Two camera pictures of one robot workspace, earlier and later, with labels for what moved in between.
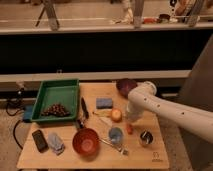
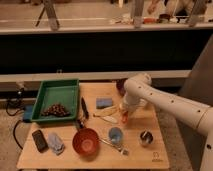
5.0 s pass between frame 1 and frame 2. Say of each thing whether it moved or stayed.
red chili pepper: moved
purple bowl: stayed
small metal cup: stayed
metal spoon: stayed
